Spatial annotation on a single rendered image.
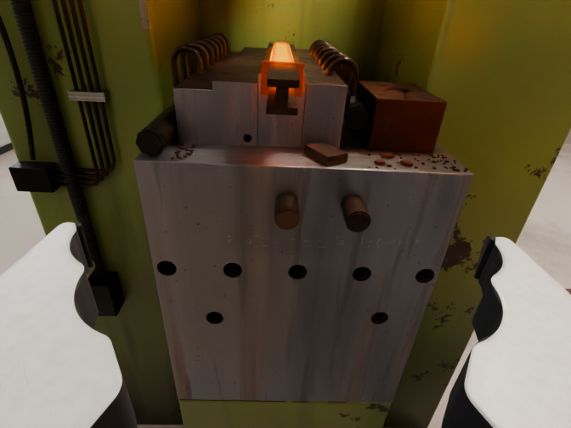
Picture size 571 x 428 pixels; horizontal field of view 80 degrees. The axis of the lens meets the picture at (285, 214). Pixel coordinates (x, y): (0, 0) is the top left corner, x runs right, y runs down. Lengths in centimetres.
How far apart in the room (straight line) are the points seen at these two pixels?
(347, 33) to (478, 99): 38
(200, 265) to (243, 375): 24
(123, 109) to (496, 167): 63
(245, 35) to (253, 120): 49
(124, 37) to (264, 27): 39
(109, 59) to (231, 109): 24
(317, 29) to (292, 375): 73
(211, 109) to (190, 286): 23
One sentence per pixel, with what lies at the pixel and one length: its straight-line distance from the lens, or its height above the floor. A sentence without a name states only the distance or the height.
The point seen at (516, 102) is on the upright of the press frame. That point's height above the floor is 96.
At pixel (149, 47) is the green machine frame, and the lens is 59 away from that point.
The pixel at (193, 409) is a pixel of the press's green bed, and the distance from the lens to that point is 73.
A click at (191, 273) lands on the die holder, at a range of 48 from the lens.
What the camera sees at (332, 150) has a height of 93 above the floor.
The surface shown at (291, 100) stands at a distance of 35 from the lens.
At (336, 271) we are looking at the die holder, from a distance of 47.
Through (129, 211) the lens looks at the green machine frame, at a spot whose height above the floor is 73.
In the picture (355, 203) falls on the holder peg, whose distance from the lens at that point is 39.
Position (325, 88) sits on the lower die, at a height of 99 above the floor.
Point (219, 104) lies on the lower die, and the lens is 43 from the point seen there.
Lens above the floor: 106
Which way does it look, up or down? 31 degrees down
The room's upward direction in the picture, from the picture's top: 3 degrees clockwise
